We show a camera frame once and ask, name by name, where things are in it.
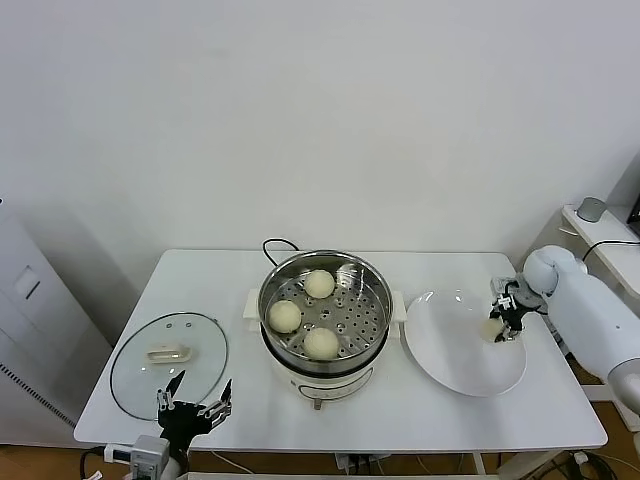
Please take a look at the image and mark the perforated steel steamer basket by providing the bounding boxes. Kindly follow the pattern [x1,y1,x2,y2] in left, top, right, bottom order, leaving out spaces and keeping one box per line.
[258,252,394,374]

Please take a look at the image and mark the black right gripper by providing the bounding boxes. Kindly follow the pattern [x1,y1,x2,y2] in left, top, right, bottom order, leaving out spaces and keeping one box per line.
[488,299,527,344]

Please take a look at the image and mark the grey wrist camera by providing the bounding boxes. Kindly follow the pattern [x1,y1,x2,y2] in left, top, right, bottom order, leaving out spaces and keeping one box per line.
[489,275,517,297]
[103,434,169,474]

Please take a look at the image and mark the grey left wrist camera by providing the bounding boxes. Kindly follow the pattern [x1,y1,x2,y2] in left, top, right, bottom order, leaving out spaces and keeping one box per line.
[103,434,169,474]

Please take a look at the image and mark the white floor stand base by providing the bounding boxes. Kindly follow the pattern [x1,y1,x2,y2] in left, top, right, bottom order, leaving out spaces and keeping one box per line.
[582,384,632,434]

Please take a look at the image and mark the black cooker power cord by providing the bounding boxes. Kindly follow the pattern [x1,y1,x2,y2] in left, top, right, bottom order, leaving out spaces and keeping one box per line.
[262,238,304,271]

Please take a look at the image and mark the grey white cabinet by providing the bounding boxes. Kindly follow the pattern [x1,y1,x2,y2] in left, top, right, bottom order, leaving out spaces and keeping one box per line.
[0,197,114,449]

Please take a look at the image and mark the black adapter power cable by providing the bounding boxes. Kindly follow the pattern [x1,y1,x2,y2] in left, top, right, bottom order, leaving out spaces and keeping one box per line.
[582,241,629,262]

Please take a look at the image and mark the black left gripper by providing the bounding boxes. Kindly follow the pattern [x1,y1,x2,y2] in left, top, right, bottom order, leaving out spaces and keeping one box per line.
[155,368,234,451]

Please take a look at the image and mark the glass pot lid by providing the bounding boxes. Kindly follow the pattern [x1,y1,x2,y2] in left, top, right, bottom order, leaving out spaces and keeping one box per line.
[109,312,230,421]

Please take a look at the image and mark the white round plate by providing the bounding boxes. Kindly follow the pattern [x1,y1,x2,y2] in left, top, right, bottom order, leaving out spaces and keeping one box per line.
[404,289,529,399]

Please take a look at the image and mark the cream electric cooker base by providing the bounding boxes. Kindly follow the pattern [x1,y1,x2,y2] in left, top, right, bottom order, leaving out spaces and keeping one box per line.
[243,289,407,412]

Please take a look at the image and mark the power strip under table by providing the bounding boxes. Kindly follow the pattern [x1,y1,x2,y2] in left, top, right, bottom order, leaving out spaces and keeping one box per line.
[334,452,394,474]

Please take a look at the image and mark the white side desk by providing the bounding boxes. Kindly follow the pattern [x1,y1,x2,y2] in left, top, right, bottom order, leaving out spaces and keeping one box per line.
[529,203,640,301]

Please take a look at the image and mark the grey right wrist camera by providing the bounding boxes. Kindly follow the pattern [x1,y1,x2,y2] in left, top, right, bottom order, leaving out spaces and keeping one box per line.
[489,275,517,297]

